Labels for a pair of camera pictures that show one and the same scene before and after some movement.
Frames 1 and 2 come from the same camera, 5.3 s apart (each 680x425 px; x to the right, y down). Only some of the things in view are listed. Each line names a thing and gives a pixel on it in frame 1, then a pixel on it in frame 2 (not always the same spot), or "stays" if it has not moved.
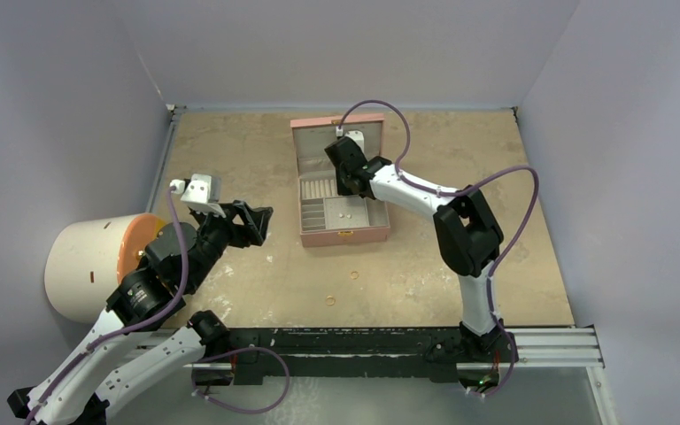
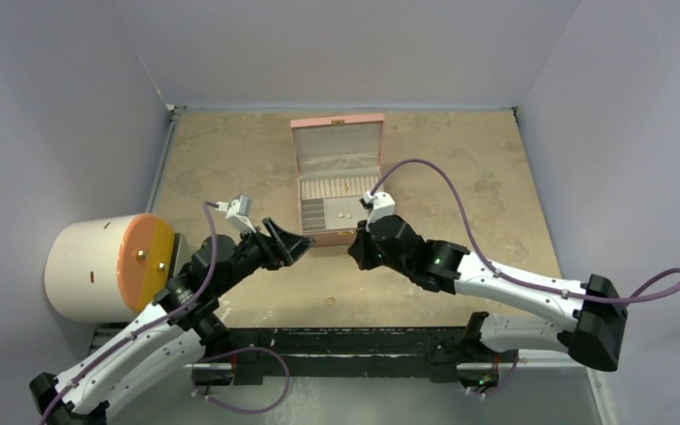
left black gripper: x=254 y=219 → x=291 y=246
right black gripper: x=341 y=157 → x=367 y=247
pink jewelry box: x=326 y=217 stays
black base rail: x=430 y=354 stays
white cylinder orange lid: x=86 y=259 stays
